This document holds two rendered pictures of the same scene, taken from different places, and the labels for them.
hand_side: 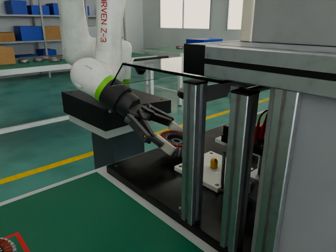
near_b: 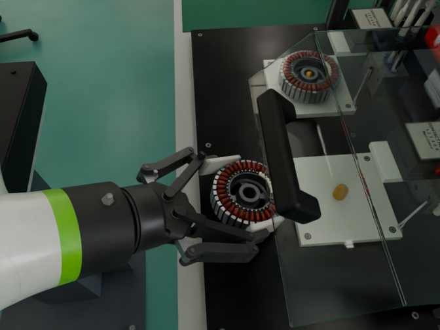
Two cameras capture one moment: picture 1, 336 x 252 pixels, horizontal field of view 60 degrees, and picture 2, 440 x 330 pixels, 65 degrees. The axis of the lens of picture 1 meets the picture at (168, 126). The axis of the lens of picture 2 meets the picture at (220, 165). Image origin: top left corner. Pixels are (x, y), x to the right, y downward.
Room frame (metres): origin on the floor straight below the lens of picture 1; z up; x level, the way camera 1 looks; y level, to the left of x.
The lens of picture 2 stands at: (0.69, 0.19, 1.27)
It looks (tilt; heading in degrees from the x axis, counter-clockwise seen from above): 58 degrees down; 307
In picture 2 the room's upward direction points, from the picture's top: straight up
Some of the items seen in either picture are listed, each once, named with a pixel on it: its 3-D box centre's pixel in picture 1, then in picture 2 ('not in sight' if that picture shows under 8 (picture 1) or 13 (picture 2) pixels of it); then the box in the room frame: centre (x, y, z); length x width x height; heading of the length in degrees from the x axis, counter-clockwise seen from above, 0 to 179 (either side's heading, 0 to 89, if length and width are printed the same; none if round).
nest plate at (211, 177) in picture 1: (213, 169); not in sight; (0.69, -0.12, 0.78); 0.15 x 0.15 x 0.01; 41
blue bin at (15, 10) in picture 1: (16, 7); not in sight; (6.26, 3.03, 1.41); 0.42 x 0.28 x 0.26; 43
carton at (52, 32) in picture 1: (48, 32); not in sight; (6.66, 2.60, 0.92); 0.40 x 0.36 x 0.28; 42
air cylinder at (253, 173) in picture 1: (262, 183); not in sight; (0.59, -0.22, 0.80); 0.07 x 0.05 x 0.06; 131
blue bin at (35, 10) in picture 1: (36, 10); not in sight; (6.52, 2.74, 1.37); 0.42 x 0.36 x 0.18; 44
